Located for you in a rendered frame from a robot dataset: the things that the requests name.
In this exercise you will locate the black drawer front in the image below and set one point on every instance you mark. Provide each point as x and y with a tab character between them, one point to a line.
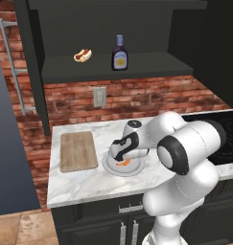
98	209

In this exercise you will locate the wooden cutting board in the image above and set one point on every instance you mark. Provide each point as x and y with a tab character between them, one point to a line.
78	151

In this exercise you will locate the white round plate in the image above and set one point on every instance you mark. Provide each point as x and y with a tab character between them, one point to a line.
122	170

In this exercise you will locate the black cabinet door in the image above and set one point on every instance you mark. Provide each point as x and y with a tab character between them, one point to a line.
31	63

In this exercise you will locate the black open wall cabinet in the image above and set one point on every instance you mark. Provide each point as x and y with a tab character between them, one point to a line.
105	19

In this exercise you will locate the orange shrimp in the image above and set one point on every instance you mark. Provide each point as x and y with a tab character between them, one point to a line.
123	163

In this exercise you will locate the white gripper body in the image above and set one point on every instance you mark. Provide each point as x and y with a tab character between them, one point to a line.
138	153

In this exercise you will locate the dark condiment bottle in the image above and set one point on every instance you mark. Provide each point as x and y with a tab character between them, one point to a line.
120	57

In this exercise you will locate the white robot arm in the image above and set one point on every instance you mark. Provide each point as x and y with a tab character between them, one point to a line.
185	178

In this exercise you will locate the black hob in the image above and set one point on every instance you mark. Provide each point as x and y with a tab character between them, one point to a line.
228	137

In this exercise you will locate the grey wall outlet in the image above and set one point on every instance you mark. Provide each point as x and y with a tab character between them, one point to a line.
99	97

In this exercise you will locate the black base cupboard door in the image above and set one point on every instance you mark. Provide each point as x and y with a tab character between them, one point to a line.
92	231
142	231

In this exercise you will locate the black oven front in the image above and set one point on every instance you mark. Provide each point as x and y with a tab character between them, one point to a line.
214	213

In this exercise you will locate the grey fridge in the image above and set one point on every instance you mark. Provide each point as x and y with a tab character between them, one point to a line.
9	143

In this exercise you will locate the hot dog in bun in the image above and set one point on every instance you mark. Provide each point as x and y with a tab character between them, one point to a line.
83	55

